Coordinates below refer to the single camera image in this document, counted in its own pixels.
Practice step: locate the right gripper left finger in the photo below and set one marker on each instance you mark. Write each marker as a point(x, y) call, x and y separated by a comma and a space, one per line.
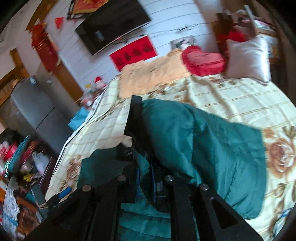
point(89, 213)

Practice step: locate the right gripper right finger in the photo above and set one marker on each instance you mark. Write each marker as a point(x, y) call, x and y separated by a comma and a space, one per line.
point(199, 213)

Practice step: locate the finger of the left gripper seen ahead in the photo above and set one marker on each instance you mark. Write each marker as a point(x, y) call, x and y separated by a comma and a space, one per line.
point(134, 127)

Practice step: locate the dark green puffer jacket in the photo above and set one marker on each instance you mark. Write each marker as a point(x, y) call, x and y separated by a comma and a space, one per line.
point(191, 145)

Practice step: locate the beige fringed pillow cover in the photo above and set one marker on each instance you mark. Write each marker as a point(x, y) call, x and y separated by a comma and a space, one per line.
point(144, 77)

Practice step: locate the pig plush toy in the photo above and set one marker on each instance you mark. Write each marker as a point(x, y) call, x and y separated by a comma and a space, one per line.
point(100, 85)

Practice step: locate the white plastic bag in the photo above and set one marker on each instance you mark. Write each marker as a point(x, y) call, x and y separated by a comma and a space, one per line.
point(41, 162)

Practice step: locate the red banner with characters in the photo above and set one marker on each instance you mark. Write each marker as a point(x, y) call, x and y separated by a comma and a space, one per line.
point(138, 50)

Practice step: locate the red heart cushion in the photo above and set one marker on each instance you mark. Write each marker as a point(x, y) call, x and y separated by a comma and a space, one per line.
point(203, 63)

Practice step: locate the grey refrigerator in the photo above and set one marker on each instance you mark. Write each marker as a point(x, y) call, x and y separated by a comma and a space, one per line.
point(45, 119)

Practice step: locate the framed photo on headboard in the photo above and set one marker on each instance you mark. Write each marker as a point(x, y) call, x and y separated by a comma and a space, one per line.
point(183, 43)

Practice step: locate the floral cream bedspread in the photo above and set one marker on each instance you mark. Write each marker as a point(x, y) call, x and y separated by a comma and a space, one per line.
point(243, 101)

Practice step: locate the red hanging knot decoration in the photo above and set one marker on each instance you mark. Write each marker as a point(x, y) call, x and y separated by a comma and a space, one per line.
point(44, 48)

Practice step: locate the white pillow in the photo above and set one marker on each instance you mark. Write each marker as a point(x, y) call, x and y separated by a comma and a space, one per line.
point(249, 59)

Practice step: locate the black wall television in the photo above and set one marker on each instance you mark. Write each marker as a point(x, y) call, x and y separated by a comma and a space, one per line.
point(110, 22)

